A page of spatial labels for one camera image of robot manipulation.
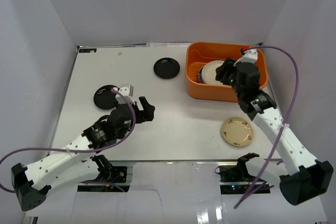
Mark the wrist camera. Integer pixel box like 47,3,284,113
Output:
234,47,258,66
111,84,135,105

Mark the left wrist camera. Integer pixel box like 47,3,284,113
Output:
111,84,135,105

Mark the black plate left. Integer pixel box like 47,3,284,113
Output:
93,84,119,110

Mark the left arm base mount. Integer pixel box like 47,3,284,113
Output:
77,155,131,193

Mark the orange plastic bin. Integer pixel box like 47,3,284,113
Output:
185,41,268,103

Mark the white plate green rim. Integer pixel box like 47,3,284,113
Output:
197,67,205,84

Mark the small black plate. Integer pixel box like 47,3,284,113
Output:
153,57,181,80

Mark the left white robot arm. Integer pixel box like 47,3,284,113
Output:
11,97,155,211

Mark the black label sticker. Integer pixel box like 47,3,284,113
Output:
78,48,97,53

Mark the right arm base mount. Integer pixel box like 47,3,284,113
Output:
214,153,259,195

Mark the plain cream plate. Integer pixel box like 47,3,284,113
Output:
200,60,224,86

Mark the cream floral plate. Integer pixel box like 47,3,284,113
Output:
221,117,254,147

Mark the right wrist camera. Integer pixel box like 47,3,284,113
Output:
234,47,258,66

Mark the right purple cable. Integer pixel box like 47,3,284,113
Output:
233,46,300,209

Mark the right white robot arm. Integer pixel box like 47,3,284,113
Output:
215,58,333,206

